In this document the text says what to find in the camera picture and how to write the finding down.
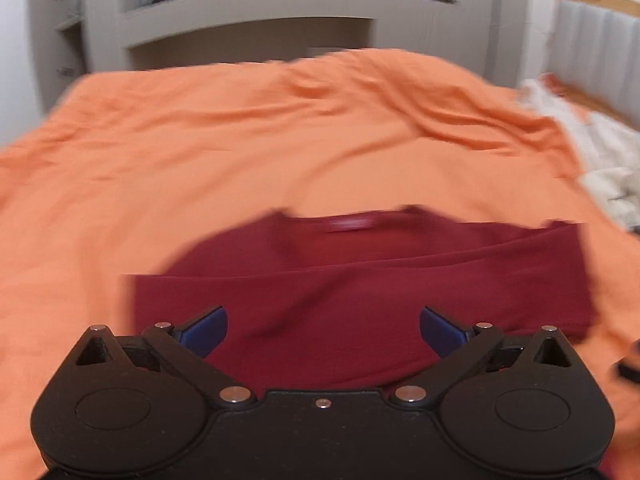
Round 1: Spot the beige crumpled garment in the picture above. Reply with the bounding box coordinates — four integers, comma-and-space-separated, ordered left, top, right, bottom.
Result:
518, 79, 639, 234

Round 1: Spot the orange duvet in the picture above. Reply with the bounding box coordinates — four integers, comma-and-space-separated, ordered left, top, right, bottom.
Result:
1, 49, 639, 479

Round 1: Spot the grey wall cabinet unit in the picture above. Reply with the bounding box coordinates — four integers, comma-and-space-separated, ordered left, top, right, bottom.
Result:
27, 0, 527, 108

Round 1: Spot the dark red long-sleeve sweater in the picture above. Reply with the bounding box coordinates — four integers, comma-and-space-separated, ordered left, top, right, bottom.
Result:
132, 207, 596, 392

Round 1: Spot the grey padded headboard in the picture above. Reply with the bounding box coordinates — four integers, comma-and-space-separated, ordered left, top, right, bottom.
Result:
548, 0, 639, 129

